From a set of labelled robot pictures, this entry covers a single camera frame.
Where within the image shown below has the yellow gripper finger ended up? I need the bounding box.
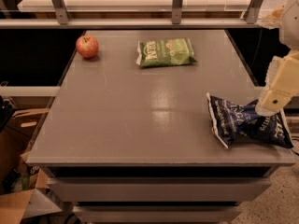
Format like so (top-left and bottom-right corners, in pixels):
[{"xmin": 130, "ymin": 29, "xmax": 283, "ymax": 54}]
[
  {"xmin": 255, "ymin": 50, "xmax": 299, "ymax": 117},
  {"xmin": 258, "ymin": 4, "xmax": 285, "ymax": 29}
]

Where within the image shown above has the blue chip bag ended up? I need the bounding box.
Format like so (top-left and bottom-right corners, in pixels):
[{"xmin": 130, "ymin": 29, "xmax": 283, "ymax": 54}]
[{"xmin": 206, "ymin": 93, "xmax": 293, "ymax": 149}]

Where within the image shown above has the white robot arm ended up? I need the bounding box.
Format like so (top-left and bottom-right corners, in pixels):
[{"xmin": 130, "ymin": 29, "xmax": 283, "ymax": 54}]
[{"xmin": 255, "ymin": 0, "xmax": 299, "ymax": 117}]

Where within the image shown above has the green jalapeno chip bag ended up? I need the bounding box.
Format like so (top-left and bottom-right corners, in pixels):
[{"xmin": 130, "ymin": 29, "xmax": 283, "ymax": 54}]
[{"xmin": 136, "ymin": 38, "xmax": 197, "ymax": 67}]

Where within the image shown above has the red apple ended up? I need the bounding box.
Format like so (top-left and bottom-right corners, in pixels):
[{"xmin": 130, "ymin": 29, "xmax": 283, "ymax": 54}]
[{"xmin": 76, "ymin": 35, "xmax": 99, "ymax": 59}]

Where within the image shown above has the lower grey drawer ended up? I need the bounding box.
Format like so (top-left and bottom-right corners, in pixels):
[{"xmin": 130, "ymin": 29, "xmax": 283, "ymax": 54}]
[{"xmin": 73, "ymin": 206, "xmax": 241, "ymax": 224}]

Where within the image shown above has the grey drawer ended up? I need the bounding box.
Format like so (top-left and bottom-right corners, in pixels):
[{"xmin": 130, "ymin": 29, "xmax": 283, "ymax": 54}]
[
  {"xmin": 48, "ymin": 178, "xmax": 271, "ymax": 202},
  {"xmin": 73, "ymin": 206, "xmax": 241, "ymax": 224}
]

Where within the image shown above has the upper grey drawer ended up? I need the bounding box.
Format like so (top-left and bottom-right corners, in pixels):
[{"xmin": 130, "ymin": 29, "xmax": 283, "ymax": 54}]
[{"xmin": 48, "ymin": 178, "xmax": 271, "ymax": 202}]

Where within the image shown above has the open cardboard box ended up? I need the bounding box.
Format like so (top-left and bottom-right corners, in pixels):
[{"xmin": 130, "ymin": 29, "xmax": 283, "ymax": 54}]
[{"xmin": 0, "ymin": 152, "xmax": 63, "ymax": 224}]

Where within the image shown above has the grey metal railing frame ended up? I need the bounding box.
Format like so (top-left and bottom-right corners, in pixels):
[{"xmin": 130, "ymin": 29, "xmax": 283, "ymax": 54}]
[{"xmin": 0, "ymin": 0, "xmax": 263, "ymax": 30}]

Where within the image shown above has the brown cardboard box with handle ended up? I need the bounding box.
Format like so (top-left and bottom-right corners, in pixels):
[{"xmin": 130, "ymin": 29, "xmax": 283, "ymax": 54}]
[{"xmin": 5, "ymin": 107, "xmax": 50, "ymax": 136}]

